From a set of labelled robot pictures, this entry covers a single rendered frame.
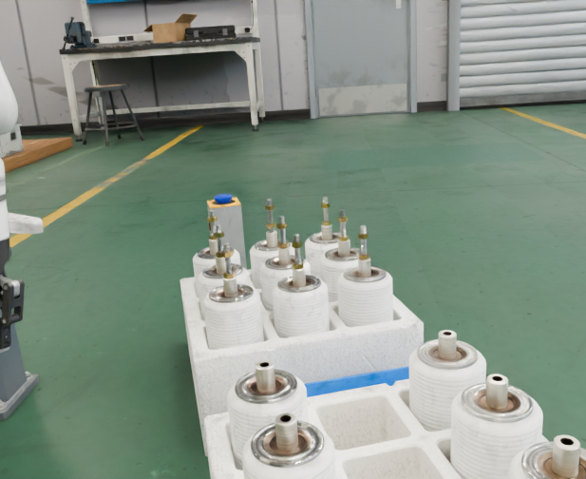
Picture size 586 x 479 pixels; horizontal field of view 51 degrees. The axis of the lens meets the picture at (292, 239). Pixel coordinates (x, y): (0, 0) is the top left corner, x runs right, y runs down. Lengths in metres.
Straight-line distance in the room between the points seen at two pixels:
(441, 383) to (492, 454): 0.12
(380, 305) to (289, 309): 0.16
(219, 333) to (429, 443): 0.40
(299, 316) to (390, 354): 0.17
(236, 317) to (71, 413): 0.43
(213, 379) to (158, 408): 0.25
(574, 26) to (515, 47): 0.53
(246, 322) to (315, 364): 0.13
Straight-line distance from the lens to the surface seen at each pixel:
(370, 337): 1.05
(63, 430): 1.25
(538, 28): 6.21
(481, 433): 0.71
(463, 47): 6.04
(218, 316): 1.02
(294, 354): 1.02
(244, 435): 0.75
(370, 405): 0.88
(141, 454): 1.13
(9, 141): 4.62
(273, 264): 1.16
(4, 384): 1.34
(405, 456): 0.79
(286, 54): 6.00
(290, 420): 0.65
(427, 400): 0.81
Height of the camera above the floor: 0.64
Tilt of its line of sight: 17 degrees down
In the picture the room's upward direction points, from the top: 4 degrees counter-clockwise
